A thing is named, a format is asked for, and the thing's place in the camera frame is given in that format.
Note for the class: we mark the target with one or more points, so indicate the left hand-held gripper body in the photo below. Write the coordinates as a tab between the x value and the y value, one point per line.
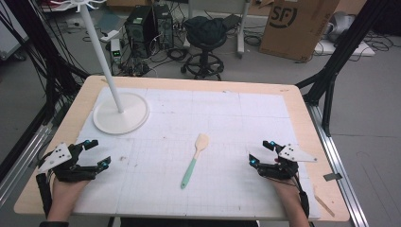
58	156

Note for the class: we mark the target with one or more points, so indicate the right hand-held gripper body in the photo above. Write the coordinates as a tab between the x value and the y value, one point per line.
294	154

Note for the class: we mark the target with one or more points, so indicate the person's left hand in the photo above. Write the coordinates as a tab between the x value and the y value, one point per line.
64	192

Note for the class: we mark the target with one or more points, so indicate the person's right hand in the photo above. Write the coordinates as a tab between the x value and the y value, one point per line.
288	192

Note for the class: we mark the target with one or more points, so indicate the wooden table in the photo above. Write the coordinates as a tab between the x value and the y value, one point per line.
315	132

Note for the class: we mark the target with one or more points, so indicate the white pole stand with round base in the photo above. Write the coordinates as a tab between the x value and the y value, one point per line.
121	118

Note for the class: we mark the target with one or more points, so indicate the grey tape piece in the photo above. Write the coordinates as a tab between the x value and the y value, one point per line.
332	177

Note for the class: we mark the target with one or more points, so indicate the thin wooden stick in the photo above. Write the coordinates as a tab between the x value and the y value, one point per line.
324	205

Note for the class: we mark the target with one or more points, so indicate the white grid mat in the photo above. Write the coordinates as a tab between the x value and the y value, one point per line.
201	126

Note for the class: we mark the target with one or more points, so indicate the small device with green light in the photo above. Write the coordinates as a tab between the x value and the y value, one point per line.
115	50

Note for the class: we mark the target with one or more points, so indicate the black stool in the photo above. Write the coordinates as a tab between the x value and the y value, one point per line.
204	61

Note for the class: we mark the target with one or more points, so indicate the white power strip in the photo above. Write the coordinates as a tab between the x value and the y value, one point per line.
109	35

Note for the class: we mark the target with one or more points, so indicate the white flat board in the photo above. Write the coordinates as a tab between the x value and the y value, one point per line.
343	50

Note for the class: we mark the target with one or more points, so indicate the white stand leg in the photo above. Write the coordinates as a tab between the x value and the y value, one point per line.
242	31

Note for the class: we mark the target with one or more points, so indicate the brown cardboard box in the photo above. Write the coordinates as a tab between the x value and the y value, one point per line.
294	28

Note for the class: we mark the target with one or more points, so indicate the black computer tower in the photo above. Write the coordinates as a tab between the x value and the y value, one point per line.
140	31
164	26

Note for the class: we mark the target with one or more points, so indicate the dark cloth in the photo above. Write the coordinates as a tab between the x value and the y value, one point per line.
205	28

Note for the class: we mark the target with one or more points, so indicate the aluminium rail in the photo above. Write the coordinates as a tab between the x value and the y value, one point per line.
337	164
22	164

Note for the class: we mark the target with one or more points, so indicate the black metal frame stand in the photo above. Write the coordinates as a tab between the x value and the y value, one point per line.
47	63
343	50

